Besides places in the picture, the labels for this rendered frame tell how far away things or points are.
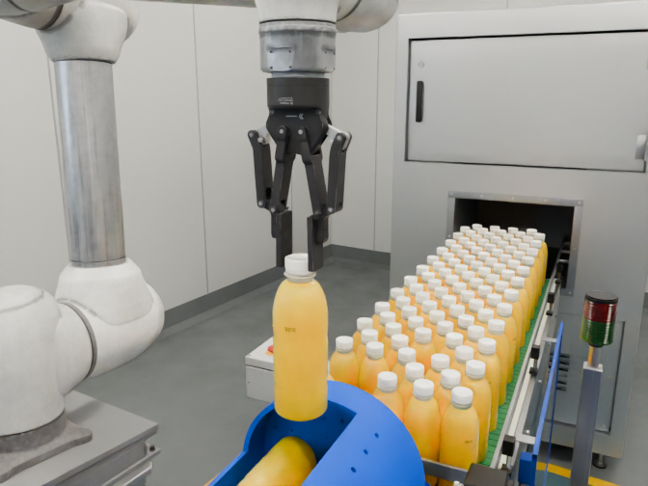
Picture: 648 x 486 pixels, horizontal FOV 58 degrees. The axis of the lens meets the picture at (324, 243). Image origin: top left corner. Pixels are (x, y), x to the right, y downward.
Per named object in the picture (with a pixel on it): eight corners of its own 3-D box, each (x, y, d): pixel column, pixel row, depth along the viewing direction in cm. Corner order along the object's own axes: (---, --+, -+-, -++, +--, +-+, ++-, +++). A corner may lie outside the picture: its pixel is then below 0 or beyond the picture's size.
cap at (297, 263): (291, 264, 78) (291, 252, 78) (318, 267, 77) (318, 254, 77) (280, 273, 75) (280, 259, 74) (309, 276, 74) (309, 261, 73)
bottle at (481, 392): (452, 463, 126) (458, 377, 121) (451, 443, 133) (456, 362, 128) (488, 467, 124) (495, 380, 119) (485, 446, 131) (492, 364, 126)
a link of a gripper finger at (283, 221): (281, 214, 74) (276, 214, 74) (281, 268, 75) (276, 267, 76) (292, 210, 76) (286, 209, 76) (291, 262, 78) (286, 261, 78)
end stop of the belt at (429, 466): (294, 439, 126) (294, 426, 125) (296, 437, 126) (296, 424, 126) (485, 491, 109) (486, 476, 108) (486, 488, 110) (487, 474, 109)
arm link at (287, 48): (315, 18, 63) (315, 76, 64) (348, 27, 71) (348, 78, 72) (243, 23, 67) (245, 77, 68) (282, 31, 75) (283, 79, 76)
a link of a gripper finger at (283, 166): (288, 127, 70) (278, 124, 70) (273, 216, 74) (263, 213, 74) (303, 126, 73) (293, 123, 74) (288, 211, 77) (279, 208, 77)
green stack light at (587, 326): (579, 342, 123) (581, 320, 122) (580, 332, 128) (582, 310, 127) (612, 347, 120) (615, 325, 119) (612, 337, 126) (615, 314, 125)
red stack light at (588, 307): (581, 320, 122) (583, 302, 121) (582, 310, 127) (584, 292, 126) (615, 325, 119) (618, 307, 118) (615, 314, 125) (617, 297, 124)
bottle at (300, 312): (285, 392, 85) (283, 258, 80) (334, 400, 83) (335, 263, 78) (265, 418, 78) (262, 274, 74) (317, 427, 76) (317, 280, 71)
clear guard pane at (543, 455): (514, 643, 133) (533, 455, 121) (547, 456, 202) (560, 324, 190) (517, 644, 133) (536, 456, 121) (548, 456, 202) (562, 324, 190)
